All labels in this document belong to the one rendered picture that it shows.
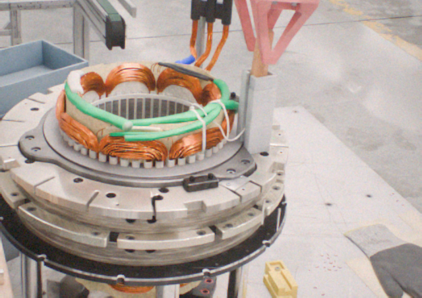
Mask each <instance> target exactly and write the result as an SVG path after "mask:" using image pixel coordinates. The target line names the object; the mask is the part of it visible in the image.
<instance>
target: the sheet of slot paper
mask: <svg viewBox="0 0 422 298"><path fill-rule="evenodd" d="M398 216H399V217H400V218H401V219H402V220H403V221H404V222H405V223H407V224H408V225H409V226H410V227H411V228H413V229H414V231H409V232H404V233H402V232H401V231H400V230H399V229H398V228H397V227H396V226H395V225H393V224H392V223H391V222H390V221H389V220H388V219H387V218H380V219H376V220H370V221H366V222H359V223H356V224H357V225H358V226H359V227H365V226H369V225H375V224H384V225H385V226H386V227H387V228H388V229H389V230H390V231H391V232H392V233H393V234H394V235H396V236H397V238H399V239H401V240H403V241H407V242H410V243H413V244H416V245H418V246H420V247H422V219H421V218H420V217H419V216H418V215H417V214H416V213H415V212H414V211H413V210H411V211H409V212H406V213H404V214H399V215H398ZM344 262H345V263H346V264H347V265H348V266H349V267H350V268H351V269H352V270H353V271H354V272H355V273H356V274H357V275H358V277H359V278H360V279H361V280H362V281H363V282H364V283H365V285H366V286H367V287H369V288H370V289H371V290H372V291H373V292H374V293H375V294H376V296H377V297H378V298H391V297H389V296H387V294H385V292H384V289H383V287H382V286H381V284H380V282H379V280H378V278H377V275H376V274H375V270H373V267H372V265H371V261H370V260H369V258H368V256H363V257H360V258H354V259H350V260H345V261H344ZM402 291H403V292H404V294H403V296H402V297H401V298H415V297H414V296H412V295H411V294H409V293H407V292H405V291H404V290H402Z"/></svg>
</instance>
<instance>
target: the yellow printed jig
mask: <svg viewBox="0 0 422 298"><path fill-rule="evenodd" d="M264 273H265V275H264V276H263V283H264V284H265V286H266V288H267V290H268V291H269V293H270V295H271V296H272V298H297V290H298V285H297V282H296V281H295V280H294V278H293V276H292V275H291V274H290V272H289V270H288V269H287V266H286V265H285V263H284V262H283V260H273V261H268V262H266V263H265V269H264Z"/></svg>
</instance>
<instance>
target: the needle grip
mask: <svg viewBox="0 0 422 298"><path fill-rule="evenodd" d="M268 38H269V43H270V50H272V43H273V39H274V31H273V30H272V29H271V28H268ZM268 66H269V64H263V63H262V61H261V57H260V51H259V48H258V41H257V38H256V44H255V51H254V56H253V64H252V68H251V76H252V75H254V76H255V77H257V78H259V77H264V76H267V74H268Z"/></svg>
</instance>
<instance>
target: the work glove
mask: <svg viewBox="0 0 422 298"><path fill-rule="evenodd" d="M344 235H345V236H346V237H349V238H350V239H351V240H352V241H353V242H354V243H355V244H357V245H359V246H360V247H361V249H362V250H363V251H364V252H365V253H366V255H367V256H368V258H369V260H370V261H371V265H372V267H373V270H375V274H376V275H377V278H378V280H379V282H380V284H381V286H382V287H383V289H384V292H385V294H387V296H389V297H391V298H401V297H402V296H403V294H404V292H403V291H402V290H404V291H405V292H407V293H409V294H411V295H412V296H414V297H415V298H422V247H420V246H418V245H416V244H413V243H410V242H407V241H403V240H401V239H399V238H397V236H396V235H394V234H393V233H392V232H391V231H390V230H389V229H388V228H387V227H386V226H385V225H384V224H380V223H376V224H375V225H369V226H365V227H358V228H356V229H352V230H349V231H347V232H345V233H344Z"/></svg>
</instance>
